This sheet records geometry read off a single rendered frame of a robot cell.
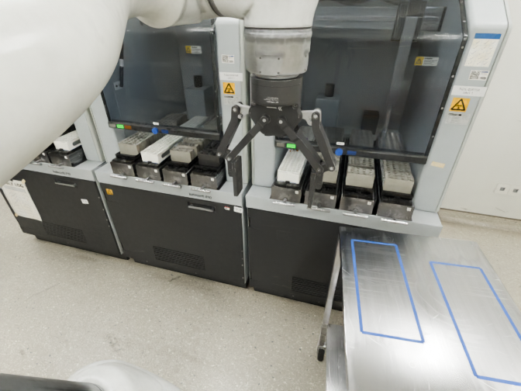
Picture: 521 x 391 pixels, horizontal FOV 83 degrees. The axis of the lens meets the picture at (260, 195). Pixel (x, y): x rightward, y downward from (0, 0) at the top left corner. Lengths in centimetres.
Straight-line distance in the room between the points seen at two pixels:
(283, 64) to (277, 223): 109
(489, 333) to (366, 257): 34
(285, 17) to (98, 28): 26
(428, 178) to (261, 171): 70
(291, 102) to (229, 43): 87
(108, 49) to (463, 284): 100
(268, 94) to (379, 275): 68
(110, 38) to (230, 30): 109
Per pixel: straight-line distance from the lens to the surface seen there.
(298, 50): 42
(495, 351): 93
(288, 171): 132
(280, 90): 43
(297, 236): 145
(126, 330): 191
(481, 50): 126
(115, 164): 170
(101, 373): 60
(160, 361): 175
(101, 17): 20
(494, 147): 266
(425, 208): 145
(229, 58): 129
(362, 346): 80
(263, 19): 41
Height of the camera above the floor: 149
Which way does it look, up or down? 33 degrees down
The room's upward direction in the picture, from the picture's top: straight up
